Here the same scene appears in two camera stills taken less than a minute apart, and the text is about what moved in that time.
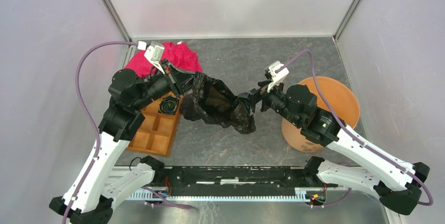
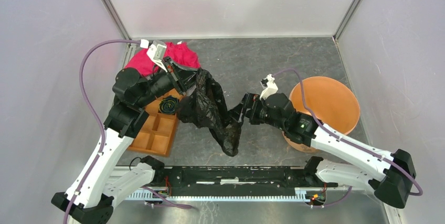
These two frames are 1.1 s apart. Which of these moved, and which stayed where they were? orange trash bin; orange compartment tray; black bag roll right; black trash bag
Moved: black trash bag
Stayed: orange compartment tray; black bag roll right; orange trash bin
